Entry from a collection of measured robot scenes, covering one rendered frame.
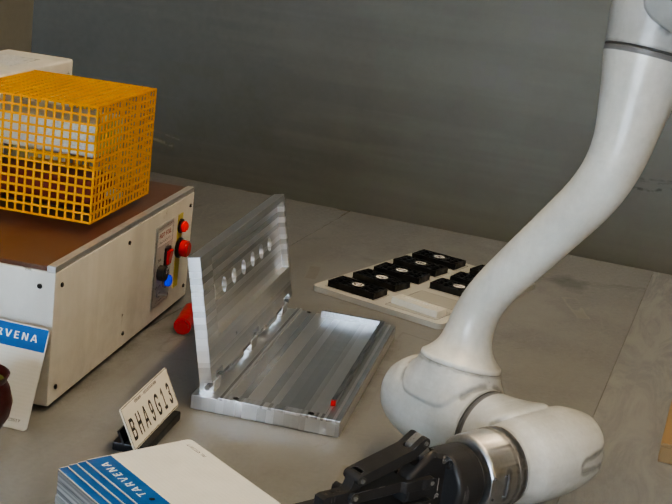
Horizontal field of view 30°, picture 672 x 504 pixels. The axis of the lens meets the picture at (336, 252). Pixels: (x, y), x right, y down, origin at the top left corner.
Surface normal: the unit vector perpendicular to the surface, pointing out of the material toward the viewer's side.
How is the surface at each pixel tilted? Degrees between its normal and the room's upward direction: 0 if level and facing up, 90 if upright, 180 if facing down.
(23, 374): 69
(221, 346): 79
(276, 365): 0
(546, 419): 9
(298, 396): 0
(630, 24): 86
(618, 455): 0
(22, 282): 90
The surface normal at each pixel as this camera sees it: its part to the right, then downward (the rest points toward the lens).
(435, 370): -0.58, -0.22
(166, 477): 0.12, -0.96
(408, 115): -0.33, 0.22
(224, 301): 0.97, -0.02
